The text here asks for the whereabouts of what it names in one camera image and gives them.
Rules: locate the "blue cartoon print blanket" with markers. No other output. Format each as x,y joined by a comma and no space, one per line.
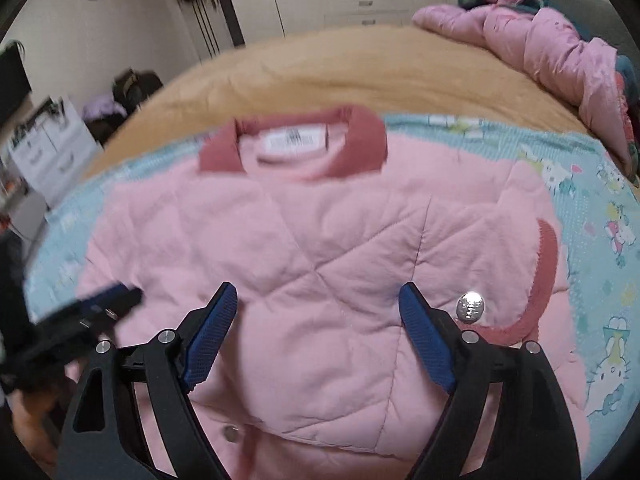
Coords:
590,200

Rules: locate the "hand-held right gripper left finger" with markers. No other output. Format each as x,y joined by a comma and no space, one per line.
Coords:
210,340

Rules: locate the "black television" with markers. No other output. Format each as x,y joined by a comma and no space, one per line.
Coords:
12,80

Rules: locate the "purple cloth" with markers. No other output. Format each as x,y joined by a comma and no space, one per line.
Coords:
102,106

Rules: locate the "grey quilted headboard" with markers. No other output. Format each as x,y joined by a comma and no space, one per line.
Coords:
595,15

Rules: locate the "white room door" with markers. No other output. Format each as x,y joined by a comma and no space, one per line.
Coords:
210,25

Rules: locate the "dark bag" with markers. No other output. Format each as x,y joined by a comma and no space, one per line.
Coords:
137,87

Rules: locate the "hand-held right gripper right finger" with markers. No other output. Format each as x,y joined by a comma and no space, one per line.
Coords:
425,330

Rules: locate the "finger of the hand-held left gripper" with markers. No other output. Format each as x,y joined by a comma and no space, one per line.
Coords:
107,297
65,332

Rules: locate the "tan bed cover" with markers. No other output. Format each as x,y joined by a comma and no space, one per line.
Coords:
310,70

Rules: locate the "person's left hand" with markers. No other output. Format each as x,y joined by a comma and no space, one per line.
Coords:
35,410

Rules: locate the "white drawer cabinet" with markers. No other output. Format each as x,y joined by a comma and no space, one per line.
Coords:
55,155

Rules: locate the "pink quilted jacket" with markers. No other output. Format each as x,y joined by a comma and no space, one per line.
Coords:
325,260

